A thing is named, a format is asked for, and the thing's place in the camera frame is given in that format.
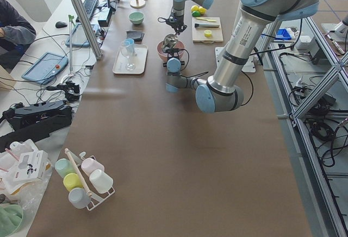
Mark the bamboo cutting board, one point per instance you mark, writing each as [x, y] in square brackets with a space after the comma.
[198, 33]

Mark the yellow lemon lower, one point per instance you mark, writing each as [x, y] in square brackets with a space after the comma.
[195, 8]

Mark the green bowl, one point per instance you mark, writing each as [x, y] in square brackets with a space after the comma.
[136, 17]

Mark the blue teach pendant far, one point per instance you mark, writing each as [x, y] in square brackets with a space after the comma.
[79, 38]

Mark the grey cup on rack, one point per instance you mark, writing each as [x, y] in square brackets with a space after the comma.
[78, 198]

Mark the green cup on rack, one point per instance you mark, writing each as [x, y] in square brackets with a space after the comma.
[63, 167]

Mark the clear wine glass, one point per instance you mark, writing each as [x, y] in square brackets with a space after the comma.
[123, 49]

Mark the green lime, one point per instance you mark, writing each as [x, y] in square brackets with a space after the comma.
[196, 14]

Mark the grey folded cloth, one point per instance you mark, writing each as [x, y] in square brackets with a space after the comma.
[136, 35]

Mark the aluminium frame post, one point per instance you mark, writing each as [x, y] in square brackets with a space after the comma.
[79, 9]

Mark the white wire cup rack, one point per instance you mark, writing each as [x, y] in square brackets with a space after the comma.
[96, 198]

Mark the black keyboard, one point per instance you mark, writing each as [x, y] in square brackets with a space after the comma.
[90, 6]

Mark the pink bowl with ice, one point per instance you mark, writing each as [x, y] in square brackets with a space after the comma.
[163, 56]

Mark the blue teach pendant near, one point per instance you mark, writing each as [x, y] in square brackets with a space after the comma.
[45, 69]

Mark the white product box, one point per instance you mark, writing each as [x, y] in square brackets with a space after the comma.
[31, 166]

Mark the person in dark jacket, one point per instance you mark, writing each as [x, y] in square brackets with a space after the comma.
[17, 34]

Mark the yellow plastic knife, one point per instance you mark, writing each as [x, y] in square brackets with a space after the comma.
[205, 19]

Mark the blue teach pendant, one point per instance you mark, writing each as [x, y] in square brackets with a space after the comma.
[45, 69]
[79, 38]

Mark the black computer mouse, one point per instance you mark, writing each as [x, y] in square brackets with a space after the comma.
[60, 24]

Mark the yellow cup on rack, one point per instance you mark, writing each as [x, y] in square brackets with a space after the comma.
[72, 181]

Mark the cream rabbit tray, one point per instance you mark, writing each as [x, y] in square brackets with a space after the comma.
[139, 60]

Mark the pink cup on rack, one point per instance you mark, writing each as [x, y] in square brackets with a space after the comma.
[88, 166]

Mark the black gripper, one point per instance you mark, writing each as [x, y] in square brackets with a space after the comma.
[178, 21]
[173, 55]

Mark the white cup on rack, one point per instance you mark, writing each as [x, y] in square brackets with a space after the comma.
[101, 181]

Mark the light blue cup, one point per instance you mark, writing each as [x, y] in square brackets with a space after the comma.
[131, 44]

